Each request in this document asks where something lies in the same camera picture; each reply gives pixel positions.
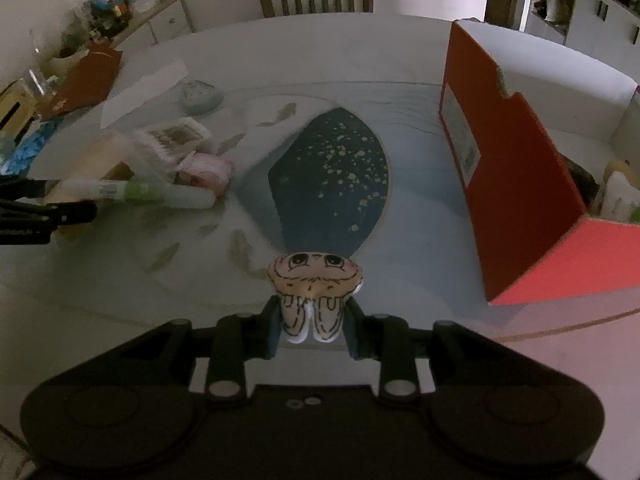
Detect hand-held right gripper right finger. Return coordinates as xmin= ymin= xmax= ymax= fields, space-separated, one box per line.
xmin=344 ymin=295 xmax=507 ymax=405

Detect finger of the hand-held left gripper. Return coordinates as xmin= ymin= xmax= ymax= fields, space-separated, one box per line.
xmin=0 ymin=199 xmax=99 ymax=227
xmin=0 ymin=176 xmax=62 ymax=199

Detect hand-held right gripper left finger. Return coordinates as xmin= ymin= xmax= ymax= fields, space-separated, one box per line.
xmin=119 ymin=294 xmax=284 ymax=405

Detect cartoon face plush toy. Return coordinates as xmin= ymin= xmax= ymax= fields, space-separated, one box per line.
xmin=266 ymin=251 xmax=364 ymax=345

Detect red cardboard box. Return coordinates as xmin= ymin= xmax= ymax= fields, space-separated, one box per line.
xmin=438 ymin=18 xmax=640 ymax=308

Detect white plastic bag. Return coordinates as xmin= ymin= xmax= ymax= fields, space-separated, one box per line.
xmin=599 ymin=170 xmax=640 ymax=223

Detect yellow plush toy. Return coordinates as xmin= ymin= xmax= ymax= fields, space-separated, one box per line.
xmin=602 ymin=159 xmax=640 ymax=186

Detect blue plastic gloves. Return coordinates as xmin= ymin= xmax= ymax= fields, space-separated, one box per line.
xmin=0 ymin=119 xmax=57 ymax=177

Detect beige tissue box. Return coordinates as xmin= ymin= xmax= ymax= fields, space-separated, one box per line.
xmin=0 ymin=84 xmax=42 ymax=132

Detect green and white tube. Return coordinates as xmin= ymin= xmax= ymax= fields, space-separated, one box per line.
xmin=64 ymin=177 xmax=217 ymax=210

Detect brown paper bag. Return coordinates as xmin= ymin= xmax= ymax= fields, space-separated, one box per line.
xmin=39 ymin=44 xmax=124 ymax=120

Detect clear packet with label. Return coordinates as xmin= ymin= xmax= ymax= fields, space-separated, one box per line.
xmin=134 ymin=116 xmax=214 ymax=157

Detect white paper sheet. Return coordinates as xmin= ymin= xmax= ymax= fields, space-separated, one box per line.
xmin=99 ymin=59 xmax=189 ymax=132

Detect pink snack packet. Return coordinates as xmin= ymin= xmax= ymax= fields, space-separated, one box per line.
xmin=176 ymin=152 xmax=237 ymax=194

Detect white sideboard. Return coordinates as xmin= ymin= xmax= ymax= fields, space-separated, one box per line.
xmin=106 ymin=0 xmax=195 ymax=47

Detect white wall cabinet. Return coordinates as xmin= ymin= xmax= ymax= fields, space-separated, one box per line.
xmin=520 ymin=0 xmax=640 ymax=63

